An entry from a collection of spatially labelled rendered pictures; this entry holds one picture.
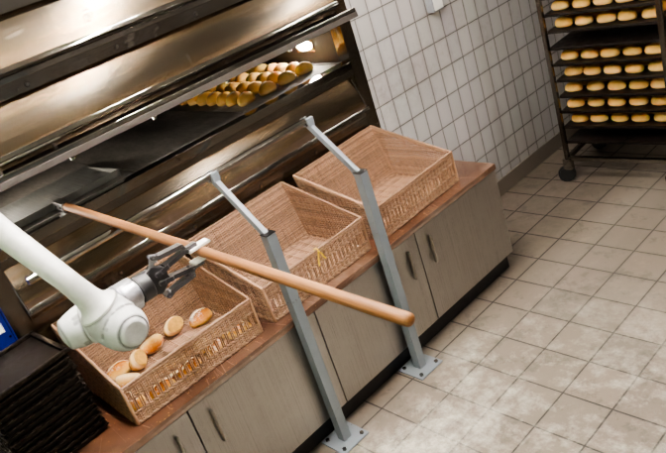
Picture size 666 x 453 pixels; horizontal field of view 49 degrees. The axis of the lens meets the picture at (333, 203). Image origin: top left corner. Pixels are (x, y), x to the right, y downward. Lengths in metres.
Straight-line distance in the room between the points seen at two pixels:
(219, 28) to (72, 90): 0.68
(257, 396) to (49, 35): 1.47
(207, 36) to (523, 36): 2.20
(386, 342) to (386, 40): 1.51
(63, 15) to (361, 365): 1.75
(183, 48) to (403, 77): 1.27
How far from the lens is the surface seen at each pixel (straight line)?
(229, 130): 3.11
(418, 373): 3.22
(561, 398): 2.97
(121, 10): 2.89
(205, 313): 2.91
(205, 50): 3.05
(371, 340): 3.05
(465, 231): 3.38
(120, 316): 1.70
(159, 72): 2.94
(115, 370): 2.82
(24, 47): 2.74
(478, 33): 4.28
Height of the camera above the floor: 1.96
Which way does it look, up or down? 23 degrees down
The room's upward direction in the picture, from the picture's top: 18 degrees counter-clockwise
